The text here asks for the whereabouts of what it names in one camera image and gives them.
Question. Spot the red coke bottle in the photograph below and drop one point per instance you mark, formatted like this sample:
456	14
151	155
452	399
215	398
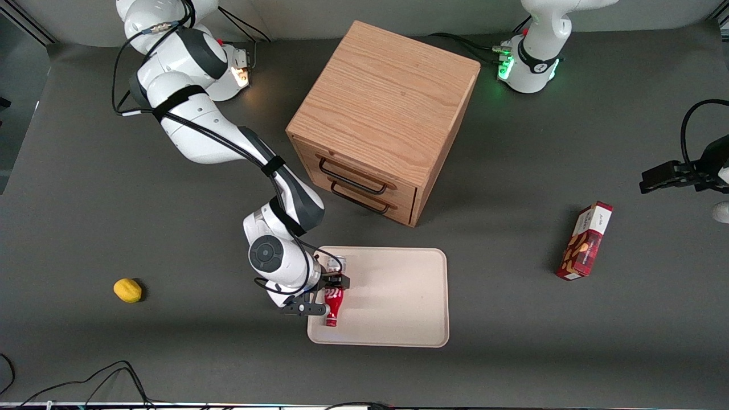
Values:
333	304

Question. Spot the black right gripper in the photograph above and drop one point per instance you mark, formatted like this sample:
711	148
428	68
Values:
329	281

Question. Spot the red snack box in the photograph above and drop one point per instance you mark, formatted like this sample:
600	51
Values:
585	242

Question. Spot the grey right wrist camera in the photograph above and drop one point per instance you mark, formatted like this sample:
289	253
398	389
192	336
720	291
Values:
333	263

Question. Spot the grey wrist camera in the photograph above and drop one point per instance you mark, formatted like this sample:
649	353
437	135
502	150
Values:
722	213
333	263

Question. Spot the wooden drawer front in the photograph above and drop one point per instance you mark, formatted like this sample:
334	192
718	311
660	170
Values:
347	165
393	209

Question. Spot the black frame bar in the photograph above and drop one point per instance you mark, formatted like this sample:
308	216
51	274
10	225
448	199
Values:
28	24

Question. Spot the beige plastic tray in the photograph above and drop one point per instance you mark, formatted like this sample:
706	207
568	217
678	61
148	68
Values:
393	296

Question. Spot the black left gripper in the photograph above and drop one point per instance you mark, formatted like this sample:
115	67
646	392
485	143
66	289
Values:
708	165

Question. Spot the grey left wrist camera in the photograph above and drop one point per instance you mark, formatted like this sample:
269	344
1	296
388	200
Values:
722	213

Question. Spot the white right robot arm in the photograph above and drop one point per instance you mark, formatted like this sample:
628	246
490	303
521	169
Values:
199	119

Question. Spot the wooden drawer cabinet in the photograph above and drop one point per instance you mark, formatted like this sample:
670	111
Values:
387	97

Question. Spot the yellow lemon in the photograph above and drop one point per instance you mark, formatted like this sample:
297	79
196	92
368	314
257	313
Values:
127	290

